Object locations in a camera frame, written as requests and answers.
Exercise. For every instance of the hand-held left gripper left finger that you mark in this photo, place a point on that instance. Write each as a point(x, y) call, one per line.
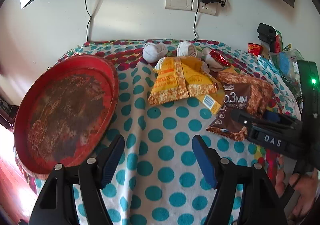
point(113, 162)

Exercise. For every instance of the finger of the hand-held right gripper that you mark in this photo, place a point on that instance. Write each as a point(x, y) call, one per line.
point(250, 119)
point(273, 116)

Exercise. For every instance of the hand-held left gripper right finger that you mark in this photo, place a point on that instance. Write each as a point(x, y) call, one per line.
point(203, 160)

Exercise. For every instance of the brown snack packet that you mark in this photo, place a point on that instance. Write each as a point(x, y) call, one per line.
point(260, 89)
point(232, 109)

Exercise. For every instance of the small yellow box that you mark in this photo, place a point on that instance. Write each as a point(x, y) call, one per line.
point(211, 104)

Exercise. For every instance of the white sock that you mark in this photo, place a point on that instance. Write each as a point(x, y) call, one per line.
point(185, 48)
point(212, 66)
point(153, 52)

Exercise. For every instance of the yellow snack packet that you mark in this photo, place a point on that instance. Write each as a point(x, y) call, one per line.
point(165, 82)
point(200, 77)

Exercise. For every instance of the red candy packet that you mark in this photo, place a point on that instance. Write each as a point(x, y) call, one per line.
point(221, 58)

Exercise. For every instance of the round red tray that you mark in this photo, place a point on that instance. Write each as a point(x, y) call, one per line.
point(62, 114)

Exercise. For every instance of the person's right hand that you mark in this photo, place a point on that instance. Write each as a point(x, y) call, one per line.
point(307, 190)

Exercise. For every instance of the white teal patterned towel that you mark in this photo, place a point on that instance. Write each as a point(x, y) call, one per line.
point(272, 77)

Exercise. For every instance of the polka dot cloth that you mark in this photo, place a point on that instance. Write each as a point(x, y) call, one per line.
point(162, 124)

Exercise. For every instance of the blue round lid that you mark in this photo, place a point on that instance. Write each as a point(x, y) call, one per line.
point(285, 62)

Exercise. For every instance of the red foil packet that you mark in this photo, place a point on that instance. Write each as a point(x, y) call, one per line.
point(255, 49)

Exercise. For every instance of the green yellow packet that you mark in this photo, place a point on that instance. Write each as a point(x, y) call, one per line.
point(287, 47)

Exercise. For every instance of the green red box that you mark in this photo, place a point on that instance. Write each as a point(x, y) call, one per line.
point(278, 41)

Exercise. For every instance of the black desk clamp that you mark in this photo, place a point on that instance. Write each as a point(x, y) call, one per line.
point(265, 32)

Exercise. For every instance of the dark wooden furniture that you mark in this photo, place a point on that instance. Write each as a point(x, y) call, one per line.
point(7, 114)

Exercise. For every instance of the white wall power outlet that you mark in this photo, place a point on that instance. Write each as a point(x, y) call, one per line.
point(207, 8)

